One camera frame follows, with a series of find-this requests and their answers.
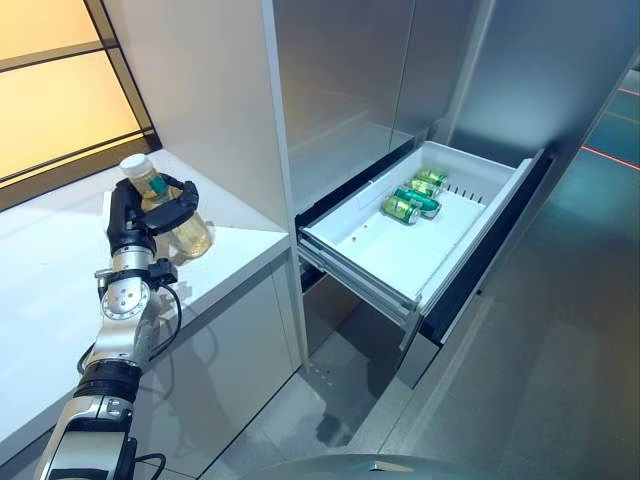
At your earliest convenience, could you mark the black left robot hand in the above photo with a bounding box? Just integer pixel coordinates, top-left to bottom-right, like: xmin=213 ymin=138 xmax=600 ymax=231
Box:
xmin=106 ymin=174 xmax=202 ymax=251

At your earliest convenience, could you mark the yellow tea bottle white cap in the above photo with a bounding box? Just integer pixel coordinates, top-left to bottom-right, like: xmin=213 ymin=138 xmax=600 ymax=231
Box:
xmin=119 ymin=154 xmax=217 ymax=264

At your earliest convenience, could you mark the fridge drawer with white bin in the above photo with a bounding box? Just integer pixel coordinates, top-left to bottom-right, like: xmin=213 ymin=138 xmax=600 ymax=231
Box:
xmin=294 ymin=140 xmax=556 ymax=347

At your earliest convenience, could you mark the white fridge housing panel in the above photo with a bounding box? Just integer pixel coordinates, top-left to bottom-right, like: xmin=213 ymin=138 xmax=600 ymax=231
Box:
xmin=102 ymin=0 xmax=309 ymax=372

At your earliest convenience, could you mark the stainless steel fridge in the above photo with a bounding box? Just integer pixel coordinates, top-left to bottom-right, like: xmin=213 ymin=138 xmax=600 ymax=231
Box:
xmin=272 ymin=0 xmax=556 ymax=392

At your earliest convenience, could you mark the steel fridge drawer front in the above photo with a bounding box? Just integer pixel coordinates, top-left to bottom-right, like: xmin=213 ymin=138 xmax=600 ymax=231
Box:
xmin=301 ymin=272 xmax=442 ymax=392

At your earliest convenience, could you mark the white counter cabinet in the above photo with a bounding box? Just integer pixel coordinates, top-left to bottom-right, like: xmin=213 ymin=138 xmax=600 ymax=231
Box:
xmin=0 ymin=148 xmax=302 ymax=480

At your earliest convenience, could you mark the light green drink can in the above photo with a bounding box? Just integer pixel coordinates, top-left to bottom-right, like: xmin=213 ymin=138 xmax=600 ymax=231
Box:
xmin=417 ymin=168 xmax=450 ymax=187
xmin=407 ymin=178 xmax=442 ymax=200
xmin=382 ymin=194 xmax=422 ymax=225

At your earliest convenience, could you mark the dark green drink can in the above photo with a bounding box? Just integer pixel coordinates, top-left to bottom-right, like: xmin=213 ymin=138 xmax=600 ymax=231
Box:
xmin=393 ymin=185 xmax=443 ymax=220

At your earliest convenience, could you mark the grey robot torso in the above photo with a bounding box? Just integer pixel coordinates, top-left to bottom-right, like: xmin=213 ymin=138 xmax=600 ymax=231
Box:
xmin=248 ymin=451 xmax=437 ymax=480

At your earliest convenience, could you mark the tall silver cabinet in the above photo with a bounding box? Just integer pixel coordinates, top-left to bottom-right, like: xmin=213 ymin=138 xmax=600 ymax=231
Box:
xmin=439 ymin=0 xmax=640 ymax=166

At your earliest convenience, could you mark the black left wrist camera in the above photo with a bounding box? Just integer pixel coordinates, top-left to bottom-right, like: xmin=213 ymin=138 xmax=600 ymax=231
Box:
xmin=147 ymin=257 xmax=179 ymax=288

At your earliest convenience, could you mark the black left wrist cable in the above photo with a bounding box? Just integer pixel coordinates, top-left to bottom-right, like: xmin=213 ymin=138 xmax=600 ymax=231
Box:
xmin=133 ymin=279 xmax=184 ymax=362

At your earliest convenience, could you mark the amber glass black frame window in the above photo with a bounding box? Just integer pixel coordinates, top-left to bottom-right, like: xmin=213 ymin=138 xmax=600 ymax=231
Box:
xmin=0 ymin=0 xmax=164 ymax=214

